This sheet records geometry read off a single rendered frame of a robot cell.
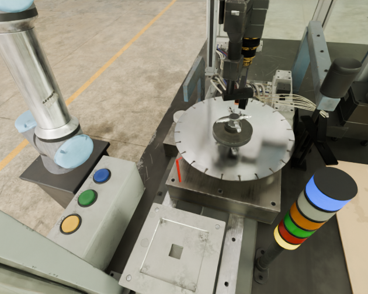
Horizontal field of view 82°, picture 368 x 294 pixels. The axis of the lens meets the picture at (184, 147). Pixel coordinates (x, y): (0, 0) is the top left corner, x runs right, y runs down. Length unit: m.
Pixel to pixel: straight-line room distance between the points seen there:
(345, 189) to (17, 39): 0.61
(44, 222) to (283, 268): 1.55
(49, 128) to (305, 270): 0.76
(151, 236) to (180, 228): 0.07
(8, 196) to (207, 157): 1.81
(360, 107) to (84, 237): 0.88
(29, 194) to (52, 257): 1.70
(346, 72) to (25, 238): 0.64
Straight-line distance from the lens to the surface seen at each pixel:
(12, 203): 2.08
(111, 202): 0.59
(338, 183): 0.31
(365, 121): 0.94
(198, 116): 0.66
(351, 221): 0.80
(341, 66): 0.61
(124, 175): 0.62
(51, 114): 0.65
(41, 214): 1.88
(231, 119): 0.57
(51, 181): 0.92
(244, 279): 0.65
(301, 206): 0.33
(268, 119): 0.67
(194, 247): 0.50
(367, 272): 0.76
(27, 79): 0.61
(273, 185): 0.65
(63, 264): 0.39
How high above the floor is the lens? 1.38
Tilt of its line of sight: 49 degrees down
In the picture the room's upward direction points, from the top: 6 degrees counter-clockwise
